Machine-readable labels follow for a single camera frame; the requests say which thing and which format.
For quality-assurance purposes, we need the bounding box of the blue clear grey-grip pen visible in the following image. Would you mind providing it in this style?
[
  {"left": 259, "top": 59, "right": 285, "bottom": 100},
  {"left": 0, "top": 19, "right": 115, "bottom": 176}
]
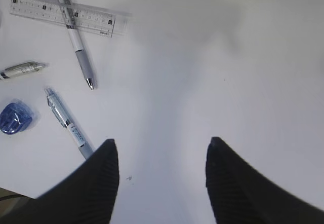
[{"left": 45, "top": 88, "right": 94, "bottom": 159}]

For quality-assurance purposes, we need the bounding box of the grey grip pen on ruler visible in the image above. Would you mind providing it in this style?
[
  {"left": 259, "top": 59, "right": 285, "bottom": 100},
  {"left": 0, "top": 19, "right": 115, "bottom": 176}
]
[{"left": 57, "top": 0, "right": 95, "bottom": 90}]

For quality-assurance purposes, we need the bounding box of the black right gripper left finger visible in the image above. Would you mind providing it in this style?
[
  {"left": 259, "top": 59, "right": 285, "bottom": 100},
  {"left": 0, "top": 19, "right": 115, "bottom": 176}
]
[{"left": 1, "top": 139, "right": 119, "bottom": 223}]

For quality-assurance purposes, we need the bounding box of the clear plastic ruler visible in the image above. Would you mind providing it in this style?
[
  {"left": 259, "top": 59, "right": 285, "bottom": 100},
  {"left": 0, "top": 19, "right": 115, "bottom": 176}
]
[{"left": 10, "top": 0, "right": 130, "bottom": 37}]

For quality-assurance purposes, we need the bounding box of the beige grip pen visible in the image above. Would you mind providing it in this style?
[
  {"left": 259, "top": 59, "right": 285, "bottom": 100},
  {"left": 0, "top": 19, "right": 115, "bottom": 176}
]
[{"left": 1, "top": 61, "right": 46, "bottom": 81}]

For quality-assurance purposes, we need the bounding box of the blue pencil sharpener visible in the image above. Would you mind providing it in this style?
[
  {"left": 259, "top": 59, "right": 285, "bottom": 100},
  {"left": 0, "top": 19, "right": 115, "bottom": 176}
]
[{"left": 1, "top": 102, "right": 33, "bottom": 135}]

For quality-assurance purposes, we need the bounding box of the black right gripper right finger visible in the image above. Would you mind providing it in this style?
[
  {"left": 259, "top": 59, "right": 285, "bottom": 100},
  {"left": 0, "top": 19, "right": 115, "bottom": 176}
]
[{"left": 205, "top": 137, "right": 323, "bottom": 223}]

